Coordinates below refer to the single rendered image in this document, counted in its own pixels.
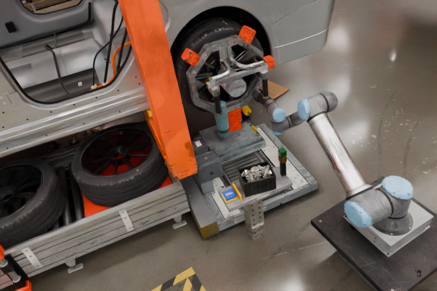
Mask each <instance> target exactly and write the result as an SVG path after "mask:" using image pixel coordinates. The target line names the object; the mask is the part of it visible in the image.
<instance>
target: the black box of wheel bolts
mask: <svg viewBox="0 0 437 291"><path fill-rule="evenodd" d="M237 171H238V176H239V183H240V185H241V188H242V190H243V193H244V195H245V197H249V196H253V195H256V194H260V193H264V192H268V191H270V190H275V189H276V175H275V173H274V171H273V169H272V167H271V165H270V163H269V161H265V162H260V163H257V164H253V165H250V166H245V167H243V168H238V169H237Z"/></svg>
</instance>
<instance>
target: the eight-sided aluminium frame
mask: <svg viewBox="0 0 437 291"><path fill-rule="evenodd" d="M237 44H239V45H240V46H242V47H244V48H245V49H247V50H249V49H252V50H254V51H255V52H257V53H258V54H259V55H260V56H261V57H262V58H263V52H261V51H260V50H259V49H258V48H257V47H254V46H253V45H251V44H249V43H247V42H244V41H243V39H242V38H241V37H239V36H238V35H233V36H232V35H231V36H229V37H227V38H223V39H220V40H217V41H214V42H210V43H207V44H204V46H203V47H202V49H201V50H200V52H199V53H198V55H199V56H200V60H199V61H198V63H197V65H196V66H193V65H191V66H190V68H189V69H188V70H187V72H186V75H187V81H188V84H189V90H190V94H191V99H192V102H193V103H194V104H195V105H196V106H197V107H201V108H203V109H205V110H208V111H210V112H212V113H215V112H214V107H213V104H211V103H208V102H207V101H204V100H203V99H200V98H199V96H198V90H197V86H196V80H195V77H196V74H197V73H198V72H199V70H200V68H201V67H202V66H203V64H204V62H205V61H206V60H207V58H208V56H209V55H210V53H212V52H214V51H218V50H219V49H224V48H227V47H229V46H233V45H237ZM261 85H262V79H261V78H260V77H258V76H257V75H256V77H255V79H254V80H253V81H252V83H251V84H250V86H249V87H248V88H247V90H246V92H245V93H244V94H243V96H242V97H241V98H240V99H236V100H234V101H230V102H229V103H226V108H227V112H230V111H233V110H236V109H238V108H241V107H245V106H247V104H249V102H250V100H251V99H252V98H253V96H252V92H253V91H254V90H257V91H258V89H259V87H260V86H261Z"/></svg>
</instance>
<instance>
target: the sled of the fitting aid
mask: <svg viewBox="0 0 437 291"><path fill-rule="evenodd" d="M247 124H249V126H250V127H251V128H252V129H253V130H254V132H255V133H256V134H257V135H258V139H257V140H254V141H251V142H249V143H246V144H243V145H240V146H238V147H235V148H233V149H230V150H228V151H225V152H223V153H220V154H218V157H219V158H220V162H221V164H224V163H226V162H229V161H231V160H234V159H237V158H239V157H242V156H244V155H247V154H249V153H252V152H255V151H257V150H259V149H263V148H264V147H265V140H264V138H263V137H262V136H261V135H260V134H259V133H258V132H257V129H256V128H255V127H254V126H253V125H252V124H251V123H250V122H249V121H247ZM199 138H201V137H200V135H196V136H193V139H194V140H195V139H199Z"/></svg>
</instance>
